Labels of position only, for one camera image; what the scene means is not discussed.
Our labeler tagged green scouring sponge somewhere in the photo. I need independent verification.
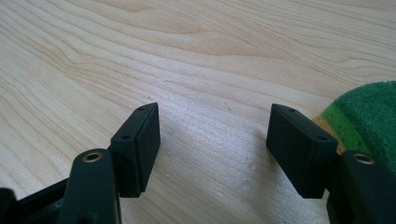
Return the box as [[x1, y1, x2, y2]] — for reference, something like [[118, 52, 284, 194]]
[[313, 80, 396, 175]]

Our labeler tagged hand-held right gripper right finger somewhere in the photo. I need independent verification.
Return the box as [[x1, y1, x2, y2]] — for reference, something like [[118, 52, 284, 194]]
[[265, 103, 339, 200]]

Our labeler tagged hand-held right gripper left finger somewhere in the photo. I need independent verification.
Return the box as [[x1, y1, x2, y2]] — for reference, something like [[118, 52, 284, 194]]
[[107, 102, 162, 199]]

